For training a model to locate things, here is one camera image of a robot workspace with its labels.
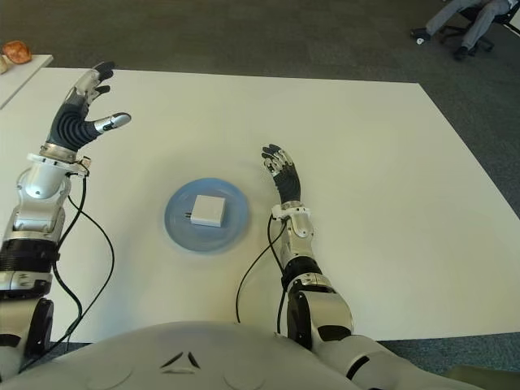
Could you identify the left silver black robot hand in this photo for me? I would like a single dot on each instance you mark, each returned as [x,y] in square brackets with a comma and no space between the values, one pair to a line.
[75,122]

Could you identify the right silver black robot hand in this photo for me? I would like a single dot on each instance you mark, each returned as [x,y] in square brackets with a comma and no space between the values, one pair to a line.
[286,178]

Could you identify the white charger block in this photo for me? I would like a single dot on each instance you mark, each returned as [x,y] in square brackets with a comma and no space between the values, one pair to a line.
[207,210]

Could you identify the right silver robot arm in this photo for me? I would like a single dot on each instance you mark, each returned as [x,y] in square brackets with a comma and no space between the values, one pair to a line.
[302,248]

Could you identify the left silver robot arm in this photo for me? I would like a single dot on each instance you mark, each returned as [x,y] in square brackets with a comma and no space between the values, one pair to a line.
[36,211]

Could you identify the white side table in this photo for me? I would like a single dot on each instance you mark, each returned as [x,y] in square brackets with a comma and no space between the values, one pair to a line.
[20,77]

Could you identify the reddish brown bread roll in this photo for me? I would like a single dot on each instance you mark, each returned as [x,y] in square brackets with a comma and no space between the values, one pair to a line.
[17,52]

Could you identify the blue round plate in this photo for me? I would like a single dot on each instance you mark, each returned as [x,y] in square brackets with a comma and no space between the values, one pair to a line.
[180,231]

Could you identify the grey robot torso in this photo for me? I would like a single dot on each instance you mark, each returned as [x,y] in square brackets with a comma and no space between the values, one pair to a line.
[178,357]

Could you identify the seated person grey trousers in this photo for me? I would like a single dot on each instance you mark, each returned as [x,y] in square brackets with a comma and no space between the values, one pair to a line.
[447,18]

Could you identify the black office chair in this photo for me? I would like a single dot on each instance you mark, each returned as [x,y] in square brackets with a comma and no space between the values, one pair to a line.
[467,24]

